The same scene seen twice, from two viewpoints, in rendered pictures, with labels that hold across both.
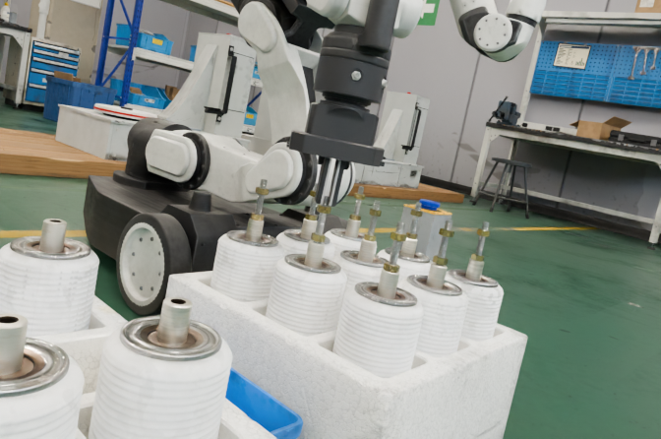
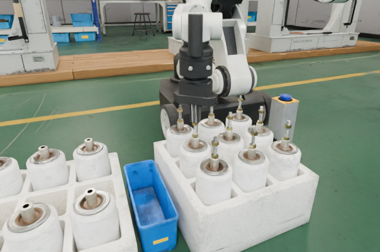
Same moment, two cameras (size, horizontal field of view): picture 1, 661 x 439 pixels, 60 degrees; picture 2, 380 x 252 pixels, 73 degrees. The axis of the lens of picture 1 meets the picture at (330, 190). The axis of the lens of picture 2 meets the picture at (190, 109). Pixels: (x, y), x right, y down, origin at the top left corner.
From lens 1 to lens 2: 38 cm
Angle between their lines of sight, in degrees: 31
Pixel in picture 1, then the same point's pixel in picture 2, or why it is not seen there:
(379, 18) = (190, 42)
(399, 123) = (342, 10)
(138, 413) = (76, 230)
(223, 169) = not seen: hidden behind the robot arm
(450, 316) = (253, 174)
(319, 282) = (191, 156)
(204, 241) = (186, 116)
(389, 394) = (201, 216)
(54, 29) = not seen: outside the picture
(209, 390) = (96, 225)
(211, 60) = not seen: hidden behind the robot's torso
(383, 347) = (207, 192)
